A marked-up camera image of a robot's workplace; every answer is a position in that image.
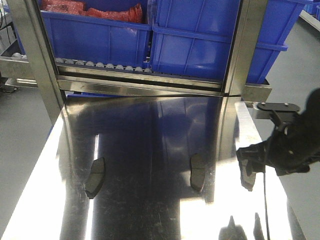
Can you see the blue plastic bin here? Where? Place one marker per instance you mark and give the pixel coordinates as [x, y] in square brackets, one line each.
[193, 37]
[99, 40]

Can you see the stainless steel roller rack frame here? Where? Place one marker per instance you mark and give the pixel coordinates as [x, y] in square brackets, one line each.
[53, 80]

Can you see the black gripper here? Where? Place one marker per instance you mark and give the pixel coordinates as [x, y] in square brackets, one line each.
[295, 138]

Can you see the right blue plastic bin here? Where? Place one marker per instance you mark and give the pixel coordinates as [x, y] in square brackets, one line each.
[193, 37]

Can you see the grey brake pad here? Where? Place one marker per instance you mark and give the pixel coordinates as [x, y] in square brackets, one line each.
[247, 178]
[197, 172]
[95, 178]

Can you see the left blue plastic bin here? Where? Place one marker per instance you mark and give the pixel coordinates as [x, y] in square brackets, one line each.
[99, 40]

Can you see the red plastic bag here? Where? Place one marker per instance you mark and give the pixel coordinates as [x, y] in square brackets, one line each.
[134, 14]

